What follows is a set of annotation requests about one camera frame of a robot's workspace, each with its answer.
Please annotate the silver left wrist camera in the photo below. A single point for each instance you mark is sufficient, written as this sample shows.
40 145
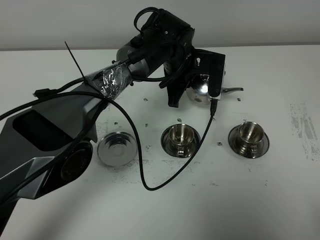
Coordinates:
211 64

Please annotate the right stainless steel teacup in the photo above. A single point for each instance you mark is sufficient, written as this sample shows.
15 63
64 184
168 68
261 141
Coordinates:
249 135

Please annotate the middle stainless steel saucer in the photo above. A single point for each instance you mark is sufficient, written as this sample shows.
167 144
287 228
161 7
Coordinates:
165 143

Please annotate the stainless steel teacup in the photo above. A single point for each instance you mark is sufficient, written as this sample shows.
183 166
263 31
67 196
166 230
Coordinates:
181 139
249 135

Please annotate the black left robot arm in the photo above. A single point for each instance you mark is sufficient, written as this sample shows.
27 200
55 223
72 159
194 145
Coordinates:
47 143

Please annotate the stainless steel saucer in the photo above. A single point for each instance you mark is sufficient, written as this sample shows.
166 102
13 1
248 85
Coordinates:
262 147
165 143

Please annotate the middle stainless steel teacup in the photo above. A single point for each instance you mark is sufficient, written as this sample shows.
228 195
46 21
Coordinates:
181 139

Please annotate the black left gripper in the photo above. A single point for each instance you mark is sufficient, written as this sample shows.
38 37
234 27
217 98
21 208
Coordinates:
179 73

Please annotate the steel teapot saucer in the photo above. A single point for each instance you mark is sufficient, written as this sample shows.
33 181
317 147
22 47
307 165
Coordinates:
117 149

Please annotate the right stainless steel saucer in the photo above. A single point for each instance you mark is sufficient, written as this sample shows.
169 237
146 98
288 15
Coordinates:
262 147

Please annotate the stainless steel teapot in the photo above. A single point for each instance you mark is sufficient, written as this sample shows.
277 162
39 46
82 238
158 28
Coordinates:
198 91

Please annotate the black cable tie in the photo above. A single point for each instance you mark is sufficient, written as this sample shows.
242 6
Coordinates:
77 65

